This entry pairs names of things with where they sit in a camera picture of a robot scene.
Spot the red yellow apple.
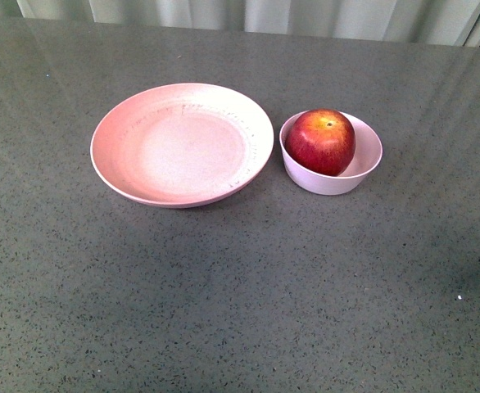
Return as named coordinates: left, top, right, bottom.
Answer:
left=284, top=108, right=355, bottom=176

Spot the pink plate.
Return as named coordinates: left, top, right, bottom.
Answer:
left=90, top=83, right=274, bottom=208

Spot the light pink bowl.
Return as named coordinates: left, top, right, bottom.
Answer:
left=279, top=112, right=383, bottom=196

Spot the white curtain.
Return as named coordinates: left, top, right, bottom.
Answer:
left=0, top=0, right=480, bottom=47

